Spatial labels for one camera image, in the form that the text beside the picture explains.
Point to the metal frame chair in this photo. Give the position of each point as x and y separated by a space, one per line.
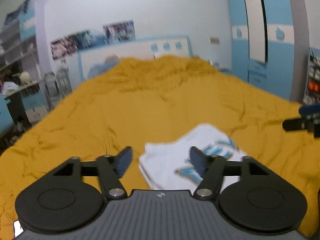
58 85

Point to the mustard yellow bed sheet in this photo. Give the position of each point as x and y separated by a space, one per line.
160 100

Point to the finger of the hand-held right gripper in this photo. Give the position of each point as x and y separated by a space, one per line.
308 109
296 124

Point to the dark desk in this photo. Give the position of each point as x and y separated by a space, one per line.
20 102

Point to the blue and white wardrobe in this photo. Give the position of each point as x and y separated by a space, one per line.
270 42

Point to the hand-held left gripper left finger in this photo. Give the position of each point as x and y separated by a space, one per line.
124 161

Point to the small wall plate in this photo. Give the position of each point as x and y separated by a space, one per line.
214 40

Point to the white and blue headboard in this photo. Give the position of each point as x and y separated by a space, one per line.
140 52

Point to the hanging wall organizer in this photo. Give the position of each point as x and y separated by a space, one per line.
313 77

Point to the beige round hat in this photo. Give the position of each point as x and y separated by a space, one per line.
25 76

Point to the white plastic bag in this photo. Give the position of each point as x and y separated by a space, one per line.
9 87

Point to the wall poster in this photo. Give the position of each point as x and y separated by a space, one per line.
119 31
75 45

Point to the white open shelf unit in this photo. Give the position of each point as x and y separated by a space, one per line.
17 37

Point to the light blue pillow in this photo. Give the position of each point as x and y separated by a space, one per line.
105 65

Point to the white t-shirt with blue print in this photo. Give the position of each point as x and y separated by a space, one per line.
172 165

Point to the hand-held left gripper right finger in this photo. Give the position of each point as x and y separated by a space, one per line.
196 158

